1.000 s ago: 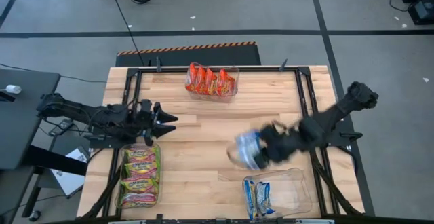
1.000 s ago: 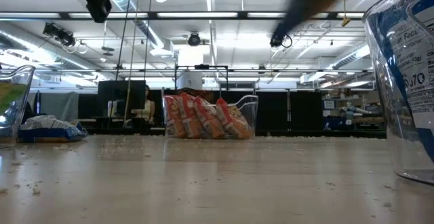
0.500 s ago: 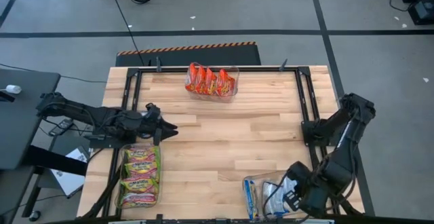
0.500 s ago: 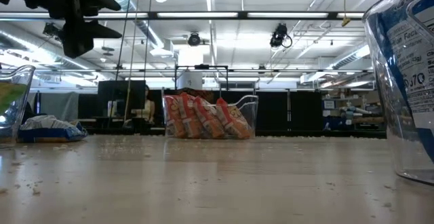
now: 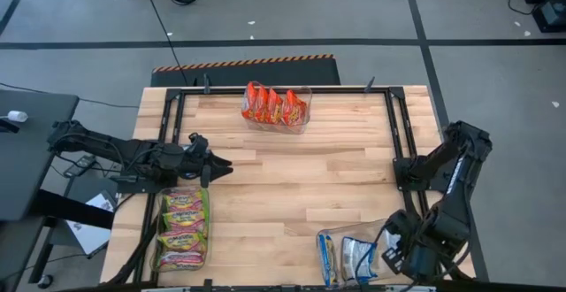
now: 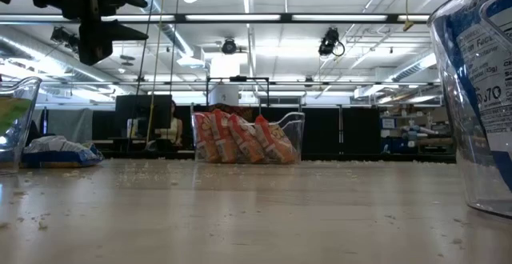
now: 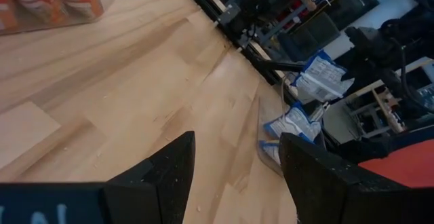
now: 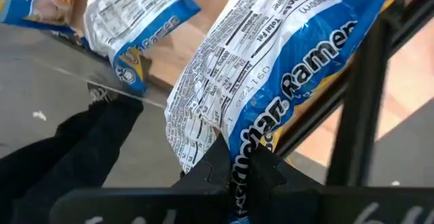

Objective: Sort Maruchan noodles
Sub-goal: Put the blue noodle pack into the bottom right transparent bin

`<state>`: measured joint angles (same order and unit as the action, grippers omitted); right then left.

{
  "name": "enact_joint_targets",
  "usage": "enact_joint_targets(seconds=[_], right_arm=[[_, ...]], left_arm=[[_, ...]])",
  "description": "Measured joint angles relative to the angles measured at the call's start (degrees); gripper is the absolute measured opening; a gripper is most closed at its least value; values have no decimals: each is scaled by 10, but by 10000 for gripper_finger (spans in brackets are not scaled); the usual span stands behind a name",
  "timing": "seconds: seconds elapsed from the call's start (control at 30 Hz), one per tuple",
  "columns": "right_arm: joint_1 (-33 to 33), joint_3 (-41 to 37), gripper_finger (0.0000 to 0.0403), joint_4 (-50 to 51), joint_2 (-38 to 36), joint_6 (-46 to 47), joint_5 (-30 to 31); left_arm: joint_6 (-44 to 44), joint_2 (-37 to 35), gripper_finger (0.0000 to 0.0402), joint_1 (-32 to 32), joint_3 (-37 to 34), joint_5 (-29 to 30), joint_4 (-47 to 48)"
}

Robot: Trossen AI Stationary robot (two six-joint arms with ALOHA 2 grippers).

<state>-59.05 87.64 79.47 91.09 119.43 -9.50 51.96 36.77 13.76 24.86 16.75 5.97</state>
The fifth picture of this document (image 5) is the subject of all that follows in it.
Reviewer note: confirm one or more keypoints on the black power adapter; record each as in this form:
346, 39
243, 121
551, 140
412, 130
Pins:
78, 166

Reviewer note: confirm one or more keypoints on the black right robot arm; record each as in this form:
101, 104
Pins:
460, 172

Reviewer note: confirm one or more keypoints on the black aluminium table frame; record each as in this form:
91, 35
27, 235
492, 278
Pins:
345, 90

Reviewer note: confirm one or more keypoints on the black hazard-striped floor mat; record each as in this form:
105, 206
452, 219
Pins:
247, 73

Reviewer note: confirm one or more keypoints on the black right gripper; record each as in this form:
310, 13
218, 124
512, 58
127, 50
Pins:
422, 252

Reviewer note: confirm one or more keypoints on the black desk leg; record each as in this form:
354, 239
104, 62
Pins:
75, 210

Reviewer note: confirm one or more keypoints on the small white device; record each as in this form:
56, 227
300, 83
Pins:
17, 116

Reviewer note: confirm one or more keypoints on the clear plastic bin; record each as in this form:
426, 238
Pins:
362, 230
274, 128
155, 248

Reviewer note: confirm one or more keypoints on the white paper sheet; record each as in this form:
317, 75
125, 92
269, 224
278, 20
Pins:
88, 234

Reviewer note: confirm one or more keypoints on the dark grey desk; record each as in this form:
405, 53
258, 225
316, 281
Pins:
31, 172

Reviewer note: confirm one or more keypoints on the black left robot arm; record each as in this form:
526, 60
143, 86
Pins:
132, 150

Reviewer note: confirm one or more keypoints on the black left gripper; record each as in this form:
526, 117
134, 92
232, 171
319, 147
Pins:
190, 163

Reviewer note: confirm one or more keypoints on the black equipment box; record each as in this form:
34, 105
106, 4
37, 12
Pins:
552, 15

